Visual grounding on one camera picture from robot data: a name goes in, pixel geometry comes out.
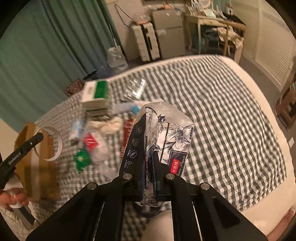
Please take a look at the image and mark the green curtain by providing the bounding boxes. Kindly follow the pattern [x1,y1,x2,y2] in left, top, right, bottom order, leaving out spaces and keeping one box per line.
[1,1,118,132]

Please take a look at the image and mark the white louvred wardrobe doors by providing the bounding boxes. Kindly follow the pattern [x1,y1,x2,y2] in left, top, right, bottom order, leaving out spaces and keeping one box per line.
[243,1,295,91]

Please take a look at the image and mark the crushed plastic water bottle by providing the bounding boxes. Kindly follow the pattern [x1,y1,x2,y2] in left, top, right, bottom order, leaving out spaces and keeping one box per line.
[82,131,109,164]

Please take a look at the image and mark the large clear water jug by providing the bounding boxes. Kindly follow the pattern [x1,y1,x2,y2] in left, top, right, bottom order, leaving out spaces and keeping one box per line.
[107,46,128,69]

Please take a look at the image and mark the silver blister pack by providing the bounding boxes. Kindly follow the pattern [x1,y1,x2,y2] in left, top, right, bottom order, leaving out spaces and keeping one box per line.
[123,78,147,100]

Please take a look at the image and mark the floral tissue pack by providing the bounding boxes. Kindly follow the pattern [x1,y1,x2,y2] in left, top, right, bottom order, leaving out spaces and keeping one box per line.
[119,101,195,207]

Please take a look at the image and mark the amoxicillin capsule box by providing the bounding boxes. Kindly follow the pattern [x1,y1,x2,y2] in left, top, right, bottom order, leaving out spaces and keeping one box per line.
[120,118,136,159]

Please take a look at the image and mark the checkered bed sheet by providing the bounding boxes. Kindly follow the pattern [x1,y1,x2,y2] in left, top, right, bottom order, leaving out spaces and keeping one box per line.
[108,55,289,227]

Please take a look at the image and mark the wooden stool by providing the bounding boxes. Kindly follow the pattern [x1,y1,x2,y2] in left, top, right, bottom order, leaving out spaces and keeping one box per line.
[274,82,295,130]

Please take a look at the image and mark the wooden chair with clothes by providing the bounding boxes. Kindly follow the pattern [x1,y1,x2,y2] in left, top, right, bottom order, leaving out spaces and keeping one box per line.
[217,19,246,64]

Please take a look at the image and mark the green white medicine box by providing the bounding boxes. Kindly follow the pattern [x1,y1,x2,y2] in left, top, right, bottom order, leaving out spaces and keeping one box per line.
[81,79,108,111]

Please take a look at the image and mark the green snack bag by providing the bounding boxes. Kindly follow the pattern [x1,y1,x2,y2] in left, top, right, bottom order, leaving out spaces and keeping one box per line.
[74,149,91,173]

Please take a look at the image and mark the small grey fridge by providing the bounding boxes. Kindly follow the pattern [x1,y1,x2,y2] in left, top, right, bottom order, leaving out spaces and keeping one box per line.
[152,9,185,59]

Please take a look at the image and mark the brown cardboard box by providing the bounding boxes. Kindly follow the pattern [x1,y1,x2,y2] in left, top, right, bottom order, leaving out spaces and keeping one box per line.
[15,122,63,202]

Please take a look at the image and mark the crumpled white tissue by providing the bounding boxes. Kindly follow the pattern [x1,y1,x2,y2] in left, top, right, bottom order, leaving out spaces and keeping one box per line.
[88,116,123,135]

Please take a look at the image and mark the light blue tissue pack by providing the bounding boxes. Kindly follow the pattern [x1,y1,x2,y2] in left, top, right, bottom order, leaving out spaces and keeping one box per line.
[69,119,84,142]

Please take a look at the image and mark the left hand with white cloth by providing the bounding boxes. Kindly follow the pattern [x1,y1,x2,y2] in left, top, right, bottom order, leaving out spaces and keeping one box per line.
[1,186,29,211]

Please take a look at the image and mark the white dressing table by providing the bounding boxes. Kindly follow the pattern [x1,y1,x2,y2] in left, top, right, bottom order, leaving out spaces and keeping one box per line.
[185,14,233,54]

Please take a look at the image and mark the white suitcase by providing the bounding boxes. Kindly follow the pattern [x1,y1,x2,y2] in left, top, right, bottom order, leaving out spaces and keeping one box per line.
[132,22,160,62]

